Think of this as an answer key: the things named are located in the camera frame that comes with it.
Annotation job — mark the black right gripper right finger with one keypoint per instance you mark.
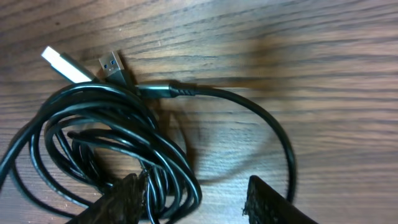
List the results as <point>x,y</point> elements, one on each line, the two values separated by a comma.
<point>266,206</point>

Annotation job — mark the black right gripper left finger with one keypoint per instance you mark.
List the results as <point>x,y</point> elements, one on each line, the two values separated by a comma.
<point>123,204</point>

